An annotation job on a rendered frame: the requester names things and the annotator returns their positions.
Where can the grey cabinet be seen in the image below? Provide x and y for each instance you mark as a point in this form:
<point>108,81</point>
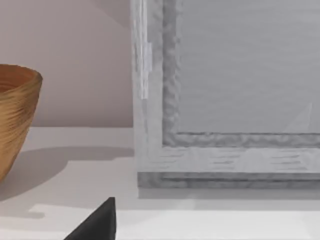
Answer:
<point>225,100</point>

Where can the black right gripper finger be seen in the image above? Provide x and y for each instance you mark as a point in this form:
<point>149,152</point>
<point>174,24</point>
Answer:
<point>102,222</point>

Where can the brown woven basket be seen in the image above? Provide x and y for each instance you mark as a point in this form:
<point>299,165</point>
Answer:
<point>15,117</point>

